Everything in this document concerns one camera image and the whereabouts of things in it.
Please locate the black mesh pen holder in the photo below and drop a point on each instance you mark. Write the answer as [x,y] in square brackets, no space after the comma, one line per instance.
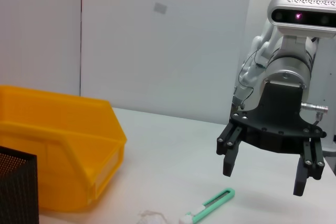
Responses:
[18,187]

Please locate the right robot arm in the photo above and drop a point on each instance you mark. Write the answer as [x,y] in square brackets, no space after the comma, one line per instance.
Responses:
[286,64]

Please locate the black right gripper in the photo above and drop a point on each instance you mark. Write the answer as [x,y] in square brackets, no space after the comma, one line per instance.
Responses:
[278,119]

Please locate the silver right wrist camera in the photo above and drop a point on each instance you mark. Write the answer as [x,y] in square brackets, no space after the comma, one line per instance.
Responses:
[302,16]

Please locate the white paper ball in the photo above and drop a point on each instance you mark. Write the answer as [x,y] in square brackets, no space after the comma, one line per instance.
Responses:
[153,217]

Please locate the mint green utility knife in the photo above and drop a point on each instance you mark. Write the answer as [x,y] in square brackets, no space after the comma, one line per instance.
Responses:
[215,200]

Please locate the yellow plastic storage bin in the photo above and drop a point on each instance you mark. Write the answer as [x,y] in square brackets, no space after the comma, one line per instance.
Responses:
[60,134]

